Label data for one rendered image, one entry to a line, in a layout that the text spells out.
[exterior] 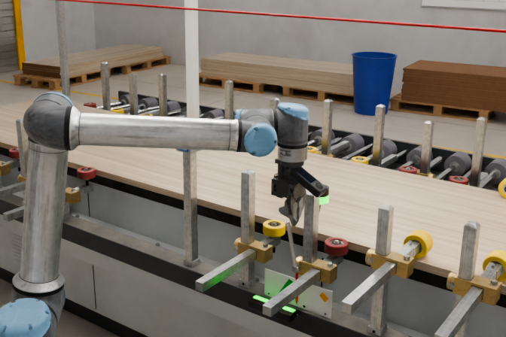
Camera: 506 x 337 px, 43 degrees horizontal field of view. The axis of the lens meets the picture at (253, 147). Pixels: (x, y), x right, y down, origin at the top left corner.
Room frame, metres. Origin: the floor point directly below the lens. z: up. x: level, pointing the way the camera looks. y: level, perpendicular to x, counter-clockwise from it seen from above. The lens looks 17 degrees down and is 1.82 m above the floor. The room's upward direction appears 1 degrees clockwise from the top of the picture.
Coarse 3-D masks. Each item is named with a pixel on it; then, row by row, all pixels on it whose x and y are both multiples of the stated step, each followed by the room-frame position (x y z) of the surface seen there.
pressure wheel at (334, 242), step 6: (330, 240) 1.96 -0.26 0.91; (336, 240) 1.95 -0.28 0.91; (342, 240) 1.96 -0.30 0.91; (330, 246) 1.92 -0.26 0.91; (336, 246) 1.91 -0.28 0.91; (342, 246) 1.91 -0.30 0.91; (348, 246) 1.93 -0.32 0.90; (330, 252) 1.91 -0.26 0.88; (336, 252) 1.91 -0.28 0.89; (342, 252) 1.91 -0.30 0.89
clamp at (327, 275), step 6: (300, 258) 1.90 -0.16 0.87; (300, 264) 1.87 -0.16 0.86; (306, 264) 1.86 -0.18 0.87; (312, 264) 1.85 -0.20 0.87; (318, 264) 1.85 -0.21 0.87; (324, 264) 1.85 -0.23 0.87; (300, 270) 1.87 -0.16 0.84; (306, 270) 1.86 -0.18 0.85; (324, 270) 1.82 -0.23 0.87; (330, 270) 1.81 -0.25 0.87; (336, 270) 1.84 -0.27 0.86; (324, 276) 1.82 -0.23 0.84; (330, 276) 1.81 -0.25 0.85; (336, 276) 1.85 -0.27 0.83; (324, 282) 1.82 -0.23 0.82; (330, 282) 1.81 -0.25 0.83
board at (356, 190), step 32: (0, 128) 3.37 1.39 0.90; (96, 160) 2.82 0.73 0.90; (128, 160) 2.82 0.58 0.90; (160, 160) 2.83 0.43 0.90; (224, 160) 2.84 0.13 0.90; (256, 160) 2.84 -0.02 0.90; (320, 160) 2.85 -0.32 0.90; (160, 192) 2.46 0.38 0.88; (224, 192) 2.42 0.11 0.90; (256, 192) 2.42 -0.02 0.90; (352, 192) 2.43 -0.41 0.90; (384, 192) 2.44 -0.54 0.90; (416, 192) 2.44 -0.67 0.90; (448, 192) 2.45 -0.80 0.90; (480, 192) 2.45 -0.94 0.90; (320, 224) 2.10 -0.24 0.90; (352, 224) 2.11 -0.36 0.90; (416, 224) 2.11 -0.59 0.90; (448, 224) 2.11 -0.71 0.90; (480, 224) 2.12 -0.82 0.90; (448, 256) 1.86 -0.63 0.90; (480, 256) 1.86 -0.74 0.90
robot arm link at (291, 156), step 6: (282, 150) 1.79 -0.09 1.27; (288, 150) 1.78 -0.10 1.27; (294, 150) 1.78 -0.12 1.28; (300, 150) 1.78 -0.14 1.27; (306, 150) 1.81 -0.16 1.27; (282, 156) 1.79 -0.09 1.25; (288, 156) 1.78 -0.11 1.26; (294, 156) 1.78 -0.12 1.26; (300, 156) 1.78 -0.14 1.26; (306, 156) 1.81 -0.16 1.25; (294, 162) 1.79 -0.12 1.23
